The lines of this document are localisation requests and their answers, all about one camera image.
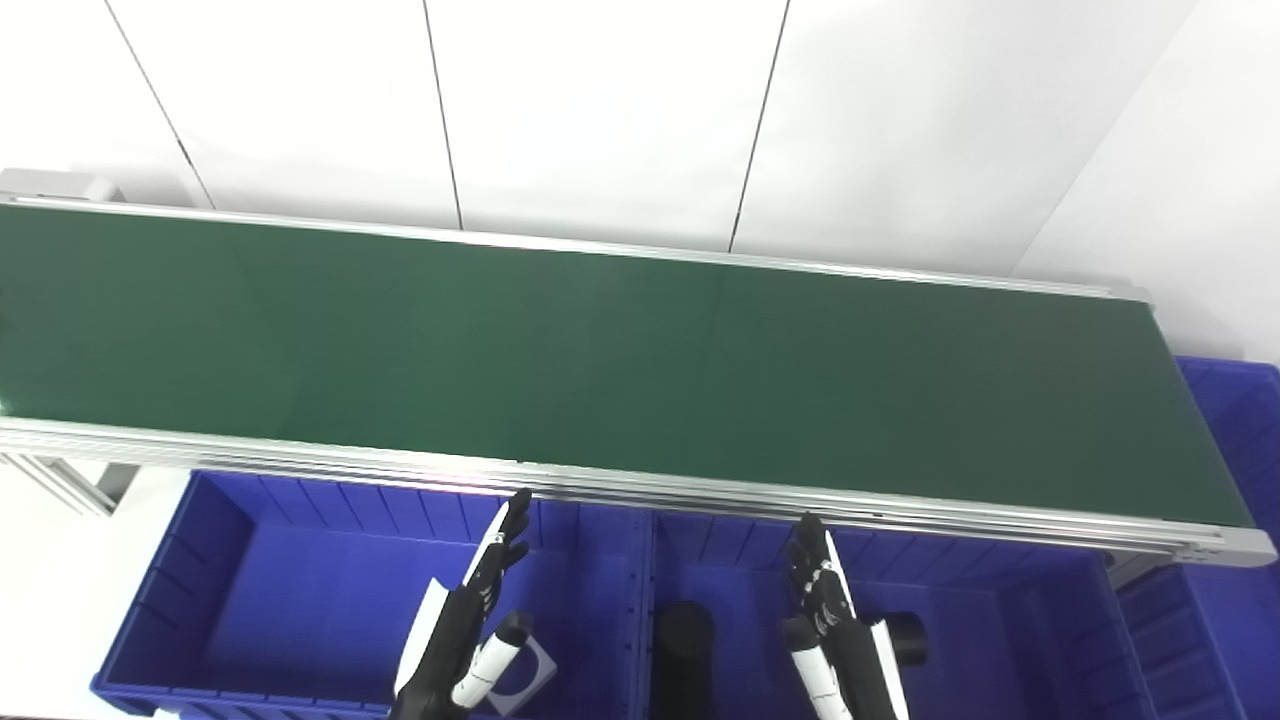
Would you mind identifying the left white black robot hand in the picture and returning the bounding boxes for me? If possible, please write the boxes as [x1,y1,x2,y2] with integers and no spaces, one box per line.
[390,488,535,720]

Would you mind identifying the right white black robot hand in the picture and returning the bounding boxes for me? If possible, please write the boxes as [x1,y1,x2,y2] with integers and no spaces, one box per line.
[782,515,912,720]

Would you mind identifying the short black cylinder part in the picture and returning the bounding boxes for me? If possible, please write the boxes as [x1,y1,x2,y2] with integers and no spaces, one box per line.
[880,612,928,669]

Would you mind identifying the white square part with hole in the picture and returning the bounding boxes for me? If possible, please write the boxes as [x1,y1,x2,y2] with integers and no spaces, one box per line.
[487,640,558,716]

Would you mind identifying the large blue bin, black cylinders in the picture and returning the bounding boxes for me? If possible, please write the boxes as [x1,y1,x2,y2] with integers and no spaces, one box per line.
[645,510,1161,720]

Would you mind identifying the large blue bin, white parts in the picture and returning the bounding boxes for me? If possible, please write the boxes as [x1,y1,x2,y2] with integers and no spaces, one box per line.
[90,470,656,720]

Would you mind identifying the tall black cylinder part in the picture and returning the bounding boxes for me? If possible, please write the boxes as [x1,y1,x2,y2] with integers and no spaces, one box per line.
[655,602,717,720]

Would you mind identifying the green conveyor belt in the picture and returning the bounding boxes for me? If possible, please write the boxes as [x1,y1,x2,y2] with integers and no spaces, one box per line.
[0,190,1279,569]
[0,205,1256,528]

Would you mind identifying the blue bin beyond conveyor end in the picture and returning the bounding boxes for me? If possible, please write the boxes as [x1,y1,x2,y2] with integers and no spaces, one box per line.
[1115,355,1280,720]

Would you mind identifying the aluminium conveyor leg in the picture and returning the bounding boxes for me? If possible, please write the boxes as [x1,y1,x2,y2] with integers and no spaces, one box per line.
[0,452,141,518]

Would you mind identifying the grey conveyor end housing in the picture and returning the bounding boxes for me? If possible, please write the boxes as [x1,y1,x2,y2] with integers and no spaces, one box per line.
[0,168,126,204]

